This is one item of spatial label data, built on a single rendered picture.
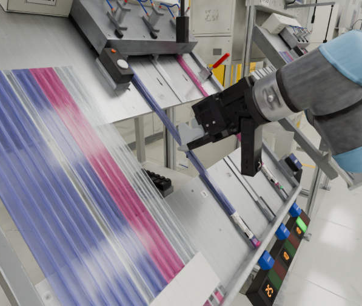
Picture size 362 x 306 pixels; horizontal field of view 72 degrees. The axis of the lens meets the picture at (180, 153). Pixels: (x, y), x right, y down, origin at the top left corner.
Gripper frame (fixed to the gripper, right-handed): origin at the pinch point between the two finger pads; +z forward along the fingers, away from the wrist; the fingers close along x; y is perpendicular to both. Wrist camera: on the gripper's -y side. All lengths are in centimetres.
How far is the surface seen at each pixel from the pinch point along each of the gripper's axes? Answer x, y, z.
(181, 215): 11.6, -10.6, -2.0
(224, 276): 11.4, -23.3, -5.5
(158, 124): -182, 34, 186
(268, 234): -3.5, -24.2, -8.0
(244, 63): -104, 28, 23
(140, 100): 2.2, 14.3, 4.7
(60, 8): 7.9, 39.7, 9.4
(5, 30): 20.9, 34.1, 10.1
